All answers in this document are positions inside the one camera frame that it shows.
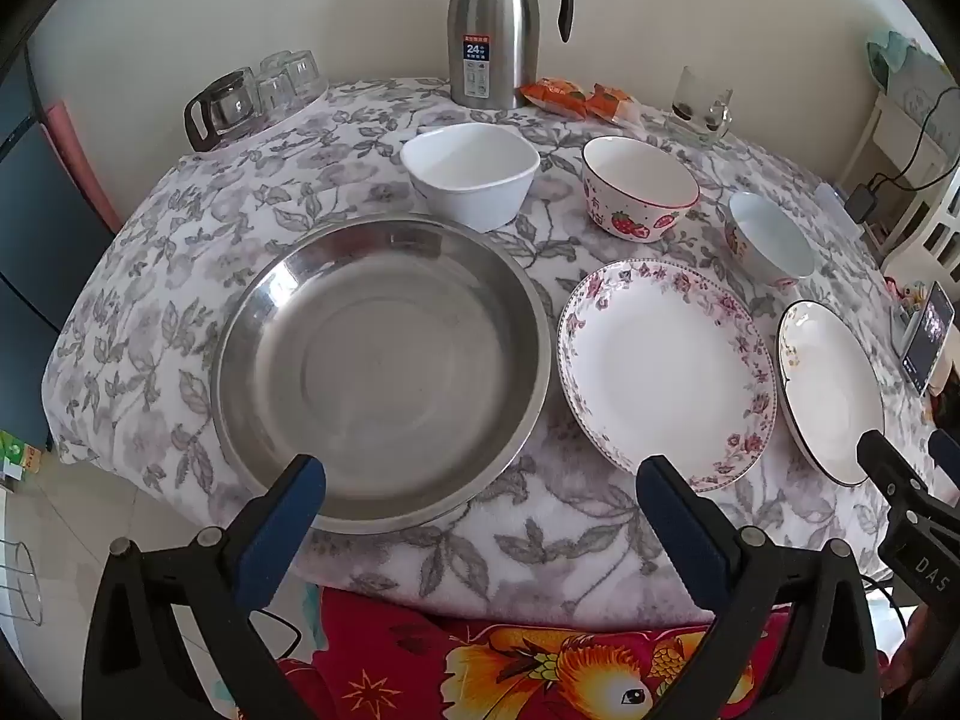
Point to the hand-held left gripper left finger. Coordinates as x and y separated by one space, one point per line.
289 517

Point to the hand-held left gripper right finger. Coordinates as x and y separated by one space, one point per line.
682 532

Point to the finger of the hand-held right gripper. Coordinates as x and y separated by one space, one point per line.
946 448
892 469

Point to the black rim white plate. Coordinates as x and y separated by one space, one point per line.
832 390

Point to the pink floral rim plate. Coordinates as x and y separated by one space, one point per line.
667 367

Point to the large steel basin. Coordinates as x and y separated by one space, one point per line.
390 375

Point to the small white bowl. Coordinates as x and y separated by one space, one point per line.
772 240

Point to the strawberry print bowl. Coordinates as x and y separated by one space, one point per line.
637 187

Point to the white square bowl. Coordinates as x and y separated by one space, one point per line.
472 172

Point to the smartphone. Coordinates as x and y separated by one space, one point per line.
928 334

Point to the red printed cloth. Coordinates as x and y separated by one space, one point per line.
420 660

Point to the white plastic chair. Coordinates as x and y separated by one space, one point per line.
934 240

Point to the black power adapter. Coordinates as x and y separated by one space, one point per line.
861 204

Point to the white power strip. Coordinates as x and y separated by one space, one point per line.
834 196

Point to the green box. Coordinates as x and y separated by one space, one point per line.
19 454

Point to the grey floral table blanket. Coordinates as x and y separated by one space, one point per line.
180 255

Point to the white shelf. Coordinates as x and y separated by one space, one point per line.
874 135

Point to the dark blue cabinet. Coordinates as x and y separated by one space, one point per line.
37 240

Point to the white paper bag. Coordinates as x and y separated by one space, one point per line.
904 75

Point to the clear glass mug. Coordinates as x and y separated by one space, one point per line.
701 105

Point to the pink foam board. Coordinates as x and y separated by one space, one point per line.
75 157

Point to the clear glass cup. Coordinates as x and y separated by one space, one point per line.
274 99
307 75
275 65

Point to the orange snack packet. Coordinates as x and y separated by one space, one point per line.
611 103
555 96

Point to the stainless steel thermos jug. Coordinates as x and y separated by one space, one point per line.
495 15

